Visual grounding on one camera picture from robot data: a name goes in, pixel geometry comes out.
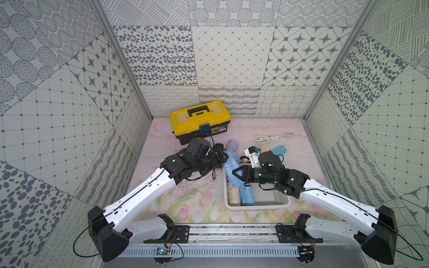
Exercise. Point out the pale blue umbrella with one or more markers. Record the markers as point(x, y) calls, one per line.
point(232, 164)

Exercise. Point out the light blue slim umbrella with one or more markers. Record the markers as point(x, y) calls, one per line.
point(246, 195)

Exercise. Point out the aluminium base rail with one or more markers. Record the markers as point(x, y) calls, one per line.
point(240, 241)

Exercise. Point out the black folded umbrella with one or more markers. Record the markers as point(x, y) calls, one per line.
point(220, 158)

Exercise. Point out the lavender folded umbrella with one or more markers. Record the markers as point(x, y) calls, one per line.
point(233, 145)

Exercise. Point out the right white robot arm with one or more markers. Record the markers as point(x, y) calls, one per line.
point(373, 230)

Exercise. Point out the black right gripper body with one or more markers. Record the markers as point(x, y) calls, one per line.
point(254, 175)

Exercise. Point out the cream umbrella right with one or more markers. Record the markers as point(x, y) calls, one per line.
point(245, 160)

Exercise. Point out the teal umbrella case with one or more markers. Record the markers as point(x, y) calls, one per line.
point(279, 150)

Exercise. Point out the white plastic storage box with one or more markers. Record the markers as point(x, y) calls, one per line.
point(264, 200)

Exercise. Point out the yellow black toolbox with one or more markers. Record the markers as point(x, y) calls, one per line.
point(210, 118)

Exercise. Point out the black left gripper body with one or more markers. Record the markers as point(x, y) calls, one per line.
point(218, 156)

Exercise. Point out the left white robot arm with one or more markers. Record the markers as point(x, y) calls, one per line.
point(113, 228)

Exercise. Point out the beige umbrella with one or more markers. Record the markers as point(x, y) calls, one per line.
point(233, 196)

